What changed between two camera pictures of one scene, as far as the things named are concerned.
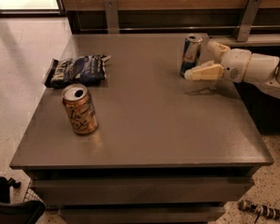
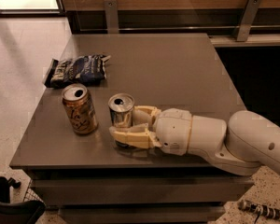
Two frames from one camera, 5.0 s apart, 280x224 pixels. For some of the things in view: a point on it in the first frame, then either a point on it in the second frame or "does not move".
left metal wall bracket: (112, 16) does not move
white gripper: (235, 64) to (174, 131)
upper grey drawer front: (143, 191) does not move
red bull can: (191, 53) to (121, 106)
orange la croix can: (79, 108) does not move
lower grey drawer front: (144, 215) does not move
